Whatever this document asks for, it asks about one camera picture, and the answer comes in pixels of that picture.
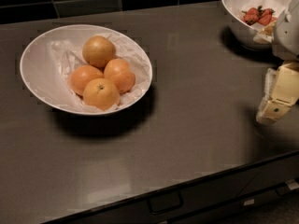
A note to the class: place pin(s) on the white bowl with strawberries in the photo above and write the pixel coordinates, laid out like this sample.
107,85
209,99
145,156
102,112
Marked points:
235,10

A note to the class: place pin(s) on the red strawberries pile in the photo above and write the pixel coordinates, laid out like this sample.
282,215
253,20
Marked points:
259,15

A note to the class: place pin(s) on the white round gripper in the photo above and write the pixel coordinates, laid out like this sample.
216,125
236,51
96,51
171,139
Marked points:
288,34

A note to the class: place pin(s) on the orange at left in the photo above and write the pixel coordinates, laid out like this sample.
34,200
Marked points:
82,76

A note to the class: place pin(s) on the orange at front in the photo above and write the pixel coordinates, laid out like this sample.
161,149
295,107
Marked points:
101,93

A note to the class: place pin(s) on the large white bowl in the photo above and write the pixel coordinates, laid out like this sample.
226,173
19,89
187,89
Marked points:
38,69

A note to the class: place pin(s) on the dark drawer front with handle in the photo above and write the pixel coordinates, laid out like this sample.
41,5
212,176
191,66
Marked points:
203,199

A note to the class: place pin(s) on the yellowish orange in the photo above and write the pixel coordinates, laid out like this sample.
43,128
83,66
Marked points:
98,51

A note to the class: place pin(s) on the orange at right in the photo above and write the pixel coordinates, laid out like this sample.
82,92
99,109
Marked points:
119,72

